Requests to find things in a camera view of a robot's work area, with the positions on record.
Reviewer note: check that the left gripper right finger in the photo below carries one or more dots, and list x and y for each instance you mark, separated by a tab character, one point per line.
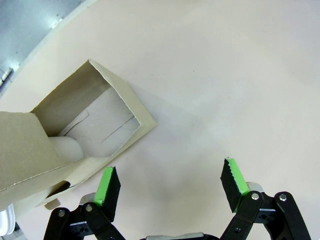
233	185

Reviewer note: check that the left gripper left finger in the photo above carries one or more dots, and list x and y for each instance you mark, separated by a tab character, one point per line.
110	192

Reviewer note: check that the brown cardboard cup carrier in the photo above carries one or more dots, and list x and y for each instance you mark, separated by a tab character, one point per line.
22	150

